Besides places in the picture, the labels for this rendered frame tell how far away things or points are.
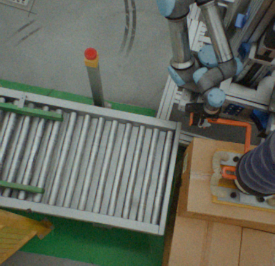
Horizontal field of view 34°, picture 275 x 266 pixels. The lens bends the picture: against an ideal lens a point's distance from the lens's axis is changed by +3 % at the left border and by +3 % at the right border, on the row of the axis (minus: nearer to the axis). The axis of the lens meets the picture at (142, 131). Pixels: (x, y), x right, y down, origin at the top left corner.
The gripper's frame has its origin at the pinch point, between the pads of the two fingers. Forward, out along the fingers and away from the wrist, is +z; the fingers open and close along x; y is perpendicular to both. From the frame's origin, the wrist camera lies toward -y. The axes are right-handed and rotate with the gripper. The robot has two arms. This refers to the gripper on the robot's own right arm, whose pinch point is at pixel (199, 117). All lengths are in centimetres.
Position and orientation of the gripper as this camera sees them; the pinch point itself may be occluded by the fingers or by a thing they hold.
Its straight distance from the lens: 230.3
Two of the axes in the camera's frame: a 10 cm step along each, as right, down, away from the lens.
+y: 9.9, 1.4, 0.1
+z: -0.4, 2.6, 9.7
